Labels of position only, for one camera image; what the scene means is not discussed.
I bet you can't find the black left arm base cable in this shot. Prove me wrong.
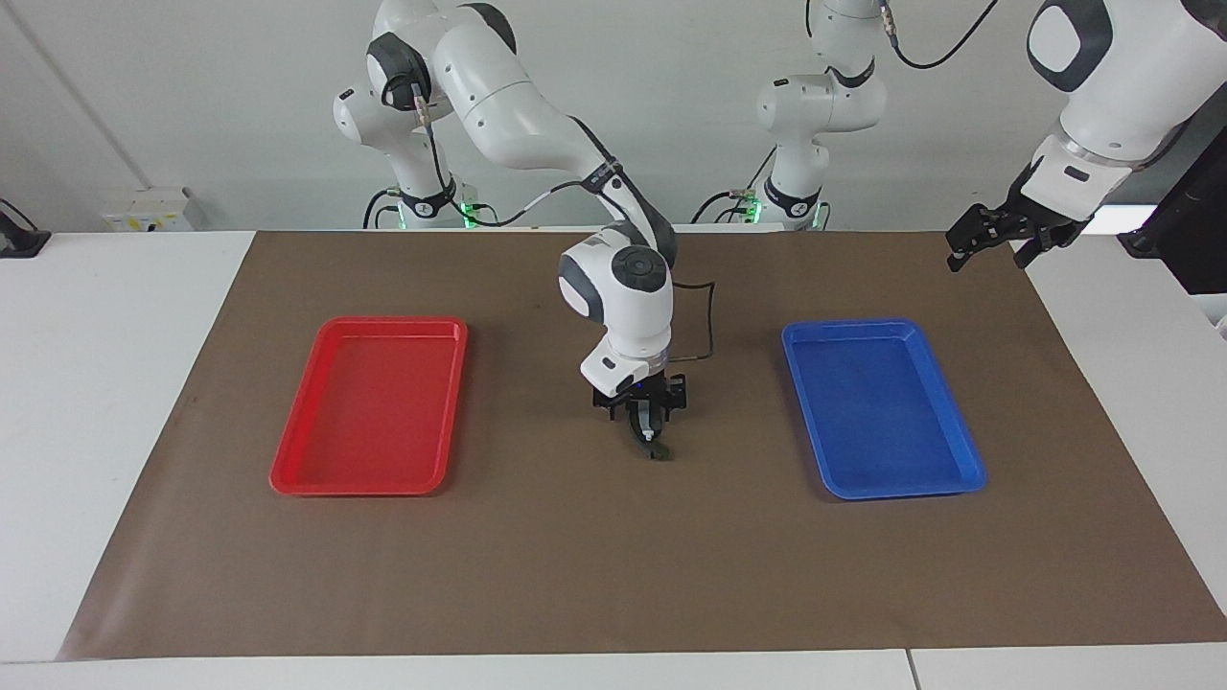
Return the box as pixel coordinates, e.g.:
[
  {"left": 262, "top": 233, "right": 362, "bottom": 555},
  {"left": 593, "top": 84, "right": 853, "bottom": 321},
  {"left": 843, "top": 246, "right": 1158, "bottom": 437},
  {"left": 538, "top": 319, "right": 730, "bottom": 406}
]
[{"left": 692, "top": 144, "right": 779, "bottom": 227}]

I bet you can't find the red plastic tray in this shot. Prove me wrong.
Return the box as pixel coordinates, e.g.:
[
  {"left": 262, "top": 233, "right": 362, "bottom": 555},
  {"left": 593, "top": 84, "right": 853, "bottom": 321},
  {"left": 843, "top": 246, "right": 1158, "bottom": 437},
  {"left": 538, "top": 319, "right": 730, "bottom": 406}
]
[{"left": 268, "top": 316, "right": 470, "bottom": 497}]

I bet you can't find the black right arm base cable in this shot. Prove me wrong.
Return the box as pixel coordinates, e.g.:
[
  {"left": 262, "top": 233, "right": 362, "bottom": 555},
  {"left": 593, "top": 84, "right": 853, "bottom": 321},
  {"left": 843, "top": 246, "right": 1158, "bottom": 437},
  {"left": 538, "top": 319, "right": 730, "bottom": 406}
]
[{"left": 362, "top": 186, "right": 404, "bottom": 231}]

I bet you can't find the large black equipment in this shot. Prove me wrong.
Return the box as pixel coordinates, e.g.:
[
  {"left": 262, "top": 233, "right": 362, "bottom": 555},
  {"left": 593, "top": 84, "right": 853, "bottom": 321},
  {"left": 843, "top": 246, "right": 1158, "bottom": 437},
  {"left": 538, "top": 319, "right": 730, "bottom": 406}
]
[{"left": 1116, "top": 123, "right": 1227, "bottom": 297}]

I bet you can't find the brown table mat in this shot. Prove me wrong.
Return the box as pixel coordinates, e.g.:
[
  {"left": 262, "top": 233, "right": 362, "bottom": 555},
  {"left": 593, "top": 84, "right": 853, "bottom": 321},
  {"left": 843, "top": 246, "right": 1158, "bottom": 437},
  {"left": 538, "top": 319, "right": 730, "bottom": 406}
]
[{"left": 56, "top": 228, "right": 1227, "bottom": 662}]

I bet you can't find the white wall socket box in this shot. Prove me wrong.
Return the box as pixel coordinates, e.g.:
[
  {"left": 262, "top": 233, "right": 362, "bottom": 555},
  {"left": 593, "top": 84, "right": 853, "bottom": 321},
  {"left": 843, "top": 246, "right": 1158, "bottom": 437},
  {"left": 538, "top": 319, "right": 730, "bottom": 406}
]
[{"left": 100, "top": 186, "right": 198, "bottom": 234}]

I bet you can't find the black arm base cable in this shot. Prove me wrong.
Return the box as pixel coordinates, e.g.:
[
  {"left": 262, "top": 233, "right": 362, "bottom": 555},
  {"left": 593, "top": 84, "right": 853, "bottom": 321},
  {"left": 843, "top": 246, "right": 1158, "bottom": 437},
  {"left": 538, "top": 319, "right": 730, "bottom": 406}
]
[
  {"left": 692, "top": 144, "right": 779, "bottom": 227},
  {"left": 362, "top": 186, "right": 404, "bottom": 231}
]

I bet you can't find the small black desk device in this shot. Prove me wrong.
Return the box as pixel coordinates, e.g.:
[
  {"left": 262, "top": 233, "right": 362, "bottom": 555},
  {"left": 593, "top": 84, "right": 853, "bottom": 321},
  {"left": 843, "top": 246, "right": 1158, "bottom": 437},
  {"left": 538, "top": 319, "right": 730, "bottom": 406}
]
[{"left": 0, "top": 197, "right": 52, "bottom": 261}]

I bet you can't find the blue plastic tray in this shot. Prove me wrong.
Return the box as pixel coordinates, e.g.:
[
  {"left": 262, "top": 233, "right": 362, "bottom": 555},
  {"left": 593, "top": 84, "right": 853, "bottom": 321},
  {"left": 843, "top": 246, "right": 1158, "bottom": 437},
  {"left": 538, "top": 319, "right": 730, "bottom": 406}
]
[{"left": 780, "top": 318, "right": 988, "bottom": 502}]

